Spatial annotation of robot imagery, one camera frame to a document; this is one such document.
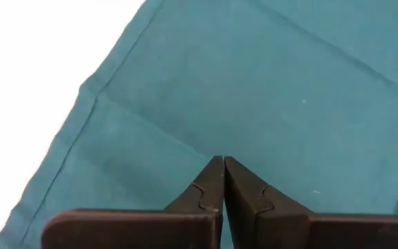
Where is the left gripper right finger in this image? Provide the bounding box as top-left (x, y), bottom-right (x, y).
top-left (223, 156), bottom-right (398, 249)

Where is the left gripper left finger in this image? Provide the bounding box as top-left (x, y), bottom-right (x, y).
top-left (41, 155), bottom-right (225, 249)

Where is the green microfiber towel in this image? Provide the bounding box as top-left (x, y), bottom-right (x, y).
top-left (0, 0), bottom-right (398, 249)

